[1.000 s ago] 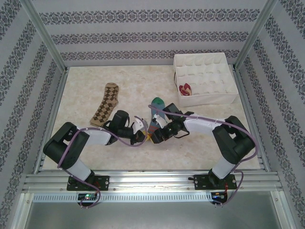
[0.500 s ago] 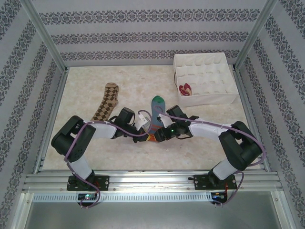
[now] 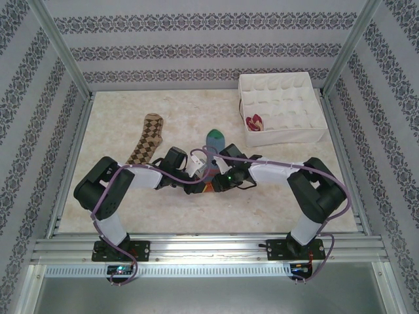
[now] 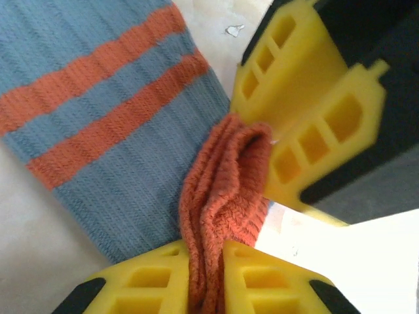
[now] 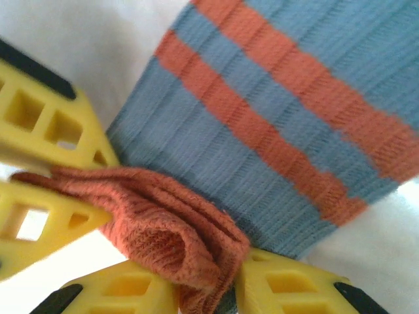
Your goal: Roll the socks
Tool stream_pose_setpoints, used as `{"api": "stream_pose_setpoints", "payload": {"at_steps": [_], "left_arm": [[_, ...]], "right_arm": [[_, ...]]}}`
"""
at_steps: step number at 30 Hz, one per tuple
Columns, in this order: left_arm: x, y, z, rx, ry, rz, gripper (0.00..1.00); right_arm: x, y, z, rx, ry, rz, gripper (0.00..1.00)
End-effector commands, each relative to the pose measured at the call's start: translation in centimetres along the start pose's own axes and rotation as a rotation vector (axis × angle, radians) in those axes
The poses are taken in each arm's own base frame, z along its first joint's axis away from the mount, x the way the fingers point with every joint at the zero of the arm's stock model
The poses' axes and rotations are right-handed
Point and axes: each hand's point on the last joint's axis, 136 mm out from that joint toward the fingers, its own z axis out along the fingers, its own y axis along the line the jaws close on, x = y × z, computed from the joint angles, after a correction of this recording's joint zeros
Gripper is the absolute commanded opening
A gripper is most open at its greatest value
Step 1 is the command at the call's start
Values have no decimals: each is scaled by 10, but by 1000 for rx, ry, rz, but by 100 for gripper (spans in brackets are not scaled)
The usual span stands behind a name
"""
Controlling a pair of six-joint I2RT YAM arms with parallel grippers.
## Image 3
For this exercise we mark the blue orange striped sock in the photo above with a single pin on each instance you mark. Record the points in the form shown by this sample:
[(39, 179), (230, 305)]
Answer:
[(214, 140)]

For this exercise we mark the brown argyle sock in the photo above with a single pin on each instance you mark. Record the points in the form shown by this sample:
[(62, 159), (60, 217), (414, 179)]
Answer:
[(149, 137)]

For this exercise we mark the beige sock with red toe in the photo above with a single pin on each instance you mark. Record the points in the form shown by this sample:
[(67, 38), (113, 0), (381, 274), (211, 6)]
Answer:
[(254, 122)]

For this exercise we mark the white fabric organizer box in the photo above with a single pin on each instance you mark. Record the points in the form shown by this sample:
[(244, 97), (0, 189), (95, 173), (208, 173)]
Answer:
[(284, 137)]

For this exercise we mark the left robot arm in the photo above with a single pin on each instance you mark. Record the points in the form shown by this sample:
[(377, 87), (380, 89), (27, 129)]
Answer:
[(98, 193)]

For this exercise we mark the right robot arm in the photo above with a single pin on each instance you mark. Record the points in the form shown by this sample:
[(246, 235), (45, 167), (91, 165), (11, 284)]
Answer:
[(317, 193)]

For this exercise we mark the grey metal sheet tray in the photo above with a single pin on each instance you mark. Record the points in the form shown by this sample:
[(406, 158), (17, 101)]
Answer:
[(209, 297)]

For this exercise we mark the aluminium mounting rail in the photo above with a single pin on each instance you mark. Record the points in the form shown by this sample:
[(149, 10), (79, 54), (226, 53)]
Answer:
[(209, 245)]

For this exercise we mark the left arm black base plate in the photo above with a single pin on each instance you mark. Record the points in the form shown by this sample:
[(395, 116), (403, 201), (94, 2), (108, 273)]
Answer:
[(142, 250)]

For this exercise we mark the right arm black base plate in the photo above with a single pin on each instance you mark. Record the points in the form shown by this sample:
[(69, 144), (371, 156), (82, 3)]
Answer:
[(278, 250)]

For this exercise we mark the aluminium table side rail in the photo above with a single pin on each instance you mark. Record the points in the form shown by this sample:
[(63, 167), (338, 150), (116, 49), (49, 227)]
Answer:
[(361, 225), (74, 163)]

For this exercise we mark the aluminium frame post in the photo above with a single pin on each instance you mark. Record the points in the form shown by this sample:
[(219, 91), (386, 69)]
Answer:
[(348, 49), (67, 55)]

